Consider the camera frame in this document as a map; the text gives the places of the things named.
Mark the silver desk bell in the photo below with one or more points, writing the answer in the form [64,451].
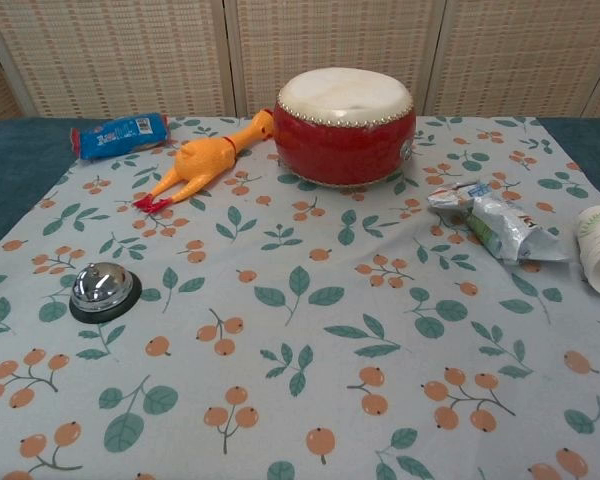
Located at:
[97,288]

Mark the fruit and leaf print tablecloth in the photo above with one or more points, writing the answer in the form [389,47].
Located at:
[300,320]

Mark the red drum white skin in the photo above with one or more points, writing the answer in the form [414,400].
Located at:
[342,135]

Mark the yellow rubber chicken toy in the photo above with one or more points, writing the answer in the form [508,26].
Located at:
[200,159]

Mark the woven folding screen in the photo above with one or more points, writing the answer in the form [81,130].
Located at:
[300,55]

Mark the crumpled silver foil wrapper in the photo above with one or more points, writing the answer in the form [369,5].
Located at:
[500,222]

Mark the blue snack packet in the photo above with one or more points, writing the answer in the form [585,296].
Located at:
[117,136]

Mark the teal table cover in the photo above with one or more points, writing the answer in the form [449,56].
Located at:
[15,165]

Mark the white paper cup floral print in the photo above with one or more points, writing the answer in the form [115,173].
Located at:
[597,250]

